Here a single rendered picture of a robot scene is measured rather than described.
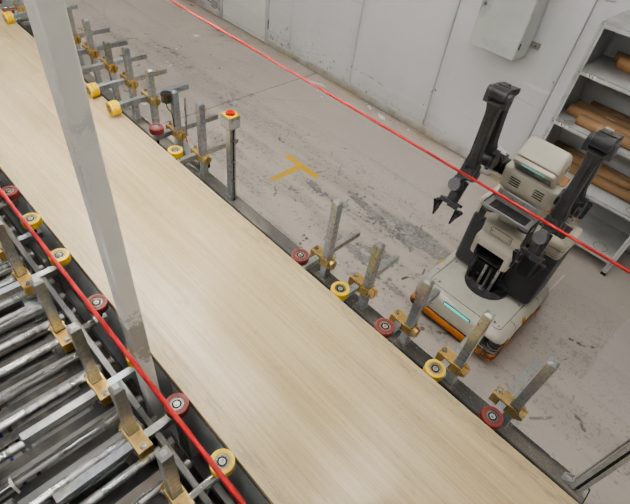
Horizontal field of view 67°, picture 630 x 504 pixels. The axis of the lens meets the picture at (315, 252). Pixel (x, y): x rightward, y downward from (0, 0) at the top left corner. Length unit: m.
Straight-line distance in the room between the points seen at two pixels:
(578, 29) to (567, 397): 2.54
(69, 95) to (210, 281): 1.18
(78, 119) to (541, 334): 3.06
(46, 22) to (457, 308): 2.55
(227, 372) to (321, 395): 0.34
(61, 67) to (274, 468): 1.23
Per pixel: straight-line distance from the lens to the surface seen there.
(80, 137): 1.04
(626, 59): 3.91
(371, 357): 1.85
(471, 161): 2.27
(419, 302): 1.94
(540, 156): 2.36
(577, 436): 3.19
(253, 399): 1.71
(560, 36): 4.23
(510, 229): 2.63
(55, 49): 0.96
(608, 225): 4.49
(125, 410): 1.60
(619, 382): 3.57
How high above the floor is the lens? 2.43
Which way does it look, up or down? 45 degrees down
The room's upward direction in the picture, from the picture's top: 9 degrees clockwise
